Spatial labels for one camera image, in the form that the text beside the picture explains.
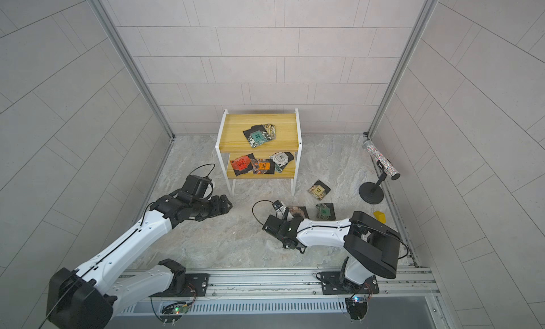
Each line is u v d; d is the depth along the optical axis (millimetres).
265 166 846
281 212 738
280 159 866
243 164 846
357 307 692
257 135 725
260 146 703
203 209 651
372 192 934
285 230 643
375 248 423
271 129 754
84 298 360
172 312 653
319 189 954
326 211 888
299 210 880
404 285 717
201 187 619
